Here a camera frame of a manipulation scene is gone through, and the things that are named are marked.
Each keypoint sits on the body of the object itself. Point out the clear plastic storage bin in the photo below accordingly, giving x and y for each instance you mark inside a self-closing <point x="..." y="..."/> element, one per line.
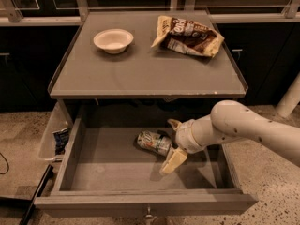
<point x="57" y="122"/>

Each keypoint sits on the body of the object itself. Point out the blue snack packet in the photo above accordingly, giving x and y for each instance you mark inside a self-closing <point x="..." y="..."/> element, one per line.
<point x="61" y="138"/>

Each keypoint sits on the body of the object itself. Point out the metal railing frame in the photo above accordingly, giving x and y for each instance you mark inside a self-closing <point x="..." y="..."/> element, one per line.
<point x="219" y="11"/>

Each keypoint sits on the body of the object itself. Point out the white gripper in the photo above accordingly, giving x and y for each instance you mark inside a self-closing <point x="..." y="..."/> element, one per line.
<point x="184" y="137"/>

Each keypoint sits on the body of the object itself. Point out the white paper bowl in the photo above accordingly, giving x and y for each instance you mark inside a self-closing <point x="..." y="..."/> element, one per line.
<point x="113" y="41"/>

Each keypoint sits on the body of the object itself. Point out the grey counter cabinet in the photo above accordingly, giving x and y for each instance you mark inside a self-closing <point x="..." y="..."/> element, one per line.
<point x="141" y="71"/>

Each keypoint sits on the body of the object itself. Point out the grey open top drawer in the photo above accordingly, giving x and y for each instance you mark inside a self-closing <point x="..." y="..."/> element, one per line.
<point x="104" y="173"/>

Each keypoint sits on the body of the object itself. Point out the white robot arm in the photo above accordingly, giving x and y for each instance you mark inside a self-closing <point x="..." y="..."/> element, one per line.
<point x="228" y="121"/>

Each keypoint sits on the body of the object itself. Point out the brown cream chip bag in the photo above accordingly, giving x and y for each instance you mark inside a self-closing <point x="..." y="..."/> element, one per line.
<point x="187" y="37"/>

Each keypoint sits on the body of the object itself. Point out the black floor bar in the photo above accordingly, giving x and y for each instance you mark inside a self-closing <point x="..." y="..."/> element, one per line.
<point x="41" y="185"/>

